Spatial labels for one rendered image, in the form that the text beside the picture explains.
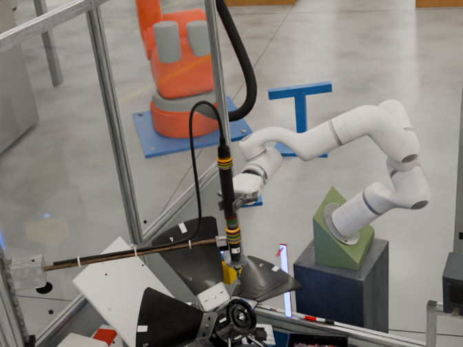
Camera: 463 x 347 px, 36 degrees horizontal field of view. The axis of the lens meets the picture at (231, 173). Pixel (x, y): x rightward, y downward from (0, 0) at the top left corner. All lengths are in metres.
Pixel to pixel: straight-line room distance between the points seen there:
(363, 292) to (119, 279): 1.00
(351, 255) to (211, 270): 0.77
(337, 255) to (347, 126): 0.80
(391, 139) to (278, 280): 0.62
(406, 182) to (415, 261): 1.92
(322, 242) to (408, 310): 1.40
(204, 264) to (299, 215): 2.77
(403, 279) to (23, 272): 2.71
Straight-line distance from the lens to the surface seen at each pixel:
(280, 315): 2.81
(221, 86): 3.54
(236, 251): 2.22
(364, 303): 2.93
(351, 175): 5.50
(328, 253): 2.90
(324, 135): 2.25
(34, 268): 2.20
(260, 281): 2.45
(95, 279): 2.34
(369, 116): 2.23
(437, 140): 6.02
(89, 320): 2.91
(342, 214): 2.85
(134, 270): 2.44
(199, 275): 2.30
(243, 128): 6.29
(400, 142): 2.30
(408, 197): 2.67
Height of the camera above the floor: 2.65
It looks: 28 degrees down
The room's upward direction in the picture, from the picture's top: 6 degrees counter-clockwise
